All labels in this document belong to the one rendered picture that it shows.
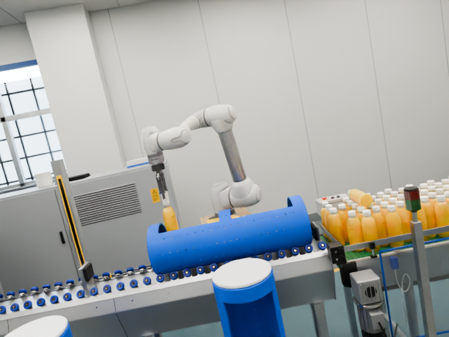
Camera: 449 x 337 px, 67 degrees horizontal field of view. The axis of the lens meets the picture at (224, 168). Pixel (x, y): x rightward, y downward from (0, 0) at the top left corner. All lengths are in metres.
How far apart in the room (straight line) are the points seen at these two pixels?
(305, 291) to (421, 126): 4.27
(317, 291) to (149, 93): 3.44
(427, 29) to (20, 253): 5.90
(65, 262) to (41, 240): 0.31
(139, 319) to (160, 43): 3.57
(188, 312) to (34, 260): 2.16
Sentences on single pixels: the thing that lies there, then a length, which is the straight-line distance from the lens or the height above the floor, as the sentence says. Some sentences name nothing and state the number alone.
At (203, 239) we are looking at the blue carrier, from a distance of 1.85.
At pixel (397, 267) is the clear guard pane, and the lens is 1.96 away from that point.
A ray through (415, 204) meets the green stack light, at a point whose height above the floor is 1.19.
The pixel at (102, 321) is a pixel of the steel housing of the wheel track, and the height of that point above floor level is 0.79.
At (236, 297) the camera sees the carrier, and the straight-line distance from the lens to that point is 1.55.
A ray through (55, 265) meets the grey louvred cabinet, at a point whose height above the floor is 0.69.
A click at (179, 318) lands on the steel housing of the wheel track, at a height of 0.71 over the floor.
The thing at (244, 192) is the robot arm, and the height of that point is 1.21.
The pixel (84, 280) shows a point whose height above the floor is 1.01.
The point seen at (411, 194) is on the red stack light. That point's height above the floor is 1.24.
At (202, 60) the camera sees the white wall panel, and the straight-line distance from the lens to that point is 4.78.
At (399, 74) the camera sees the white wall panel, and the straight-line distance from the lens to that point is 5.73.
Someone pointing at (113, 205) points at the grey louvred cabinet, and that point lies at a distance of 3.54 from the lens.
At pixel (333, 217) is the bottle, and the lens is 2.04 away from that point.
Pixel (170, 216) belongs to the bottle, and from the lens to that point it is 1.98.
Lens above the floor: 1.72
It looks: 8 degrees down
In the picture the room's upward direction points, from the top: 12 degrees counter-clockwise
